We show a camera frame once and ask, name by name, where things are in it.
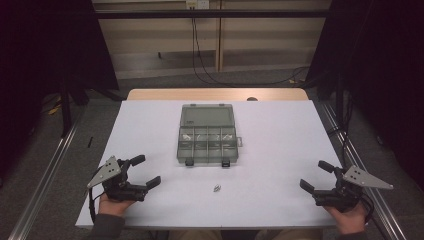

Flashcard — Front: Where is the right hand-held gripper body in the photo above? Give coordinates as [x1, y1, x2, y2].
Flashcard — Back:
[313, 165, 395, 214]

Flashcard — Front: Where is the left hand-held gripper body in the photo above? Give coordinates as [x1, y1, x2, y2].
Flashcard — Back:
[87, 155, 148, 203]

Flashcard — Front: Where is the grey translucent compartment box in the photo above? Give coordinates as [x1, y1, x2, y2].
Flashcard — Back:
[176, 103, 244, 169]

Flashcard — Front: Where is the person's left hand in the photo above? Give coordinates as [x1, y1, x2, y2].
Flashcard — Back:
[97, 193, 135, 219]

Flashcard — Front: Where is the person's right hand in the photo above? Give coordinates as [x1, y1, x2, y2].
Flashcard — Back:
[324, 201, 368, 236]

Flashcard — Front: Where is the white table sheet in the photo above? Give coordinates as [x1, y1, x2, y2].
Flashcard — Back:
[75, 99, 344, 230]

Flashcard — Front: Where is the black metal stand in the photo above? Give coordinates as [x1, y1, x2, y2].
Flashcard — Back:
[59, 71, 74, 138]
[334, 71, 347, 129]

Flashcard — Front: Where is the black curtain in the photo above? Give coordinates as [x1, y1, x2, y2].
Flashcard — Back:
[0, 0, 120, 181]
[304, 0, 424, 193]

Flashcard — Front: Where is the black horizontal bar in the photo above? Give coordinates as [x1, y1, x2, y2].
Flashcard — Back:
[94, 9, 332, 20]

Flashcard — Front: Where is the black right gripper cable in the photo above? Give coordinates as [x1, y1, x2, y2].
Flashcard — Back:
[359, 191, 376, 225]

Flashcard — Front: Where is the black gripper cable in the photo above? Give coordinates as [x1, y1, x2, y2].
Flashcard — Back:
[359, 191, 376, 225]
[87, 168, 105, 224]

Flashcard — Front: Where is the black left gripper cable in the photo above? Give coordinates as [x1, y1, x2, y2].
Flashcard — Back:
[87, 168, 105, 224]

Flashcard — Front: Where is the aluminium rail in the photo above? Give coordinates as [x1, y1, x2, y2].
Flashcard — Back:
[7, 108, 86, 240]
[320, 100, 408, 240]

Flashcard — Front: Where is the black wall cable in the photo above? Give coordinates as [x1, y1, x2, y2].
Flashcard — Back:
[190, 7, 312, 87]

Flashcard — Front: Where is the wooden post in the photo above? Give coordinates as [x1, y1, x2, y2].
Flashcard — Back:
[214, 0, 224, 73]

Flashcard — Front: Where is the white wall socket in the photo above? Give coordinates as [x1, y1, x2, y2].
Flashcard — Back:
[185, 0, 211, 10]

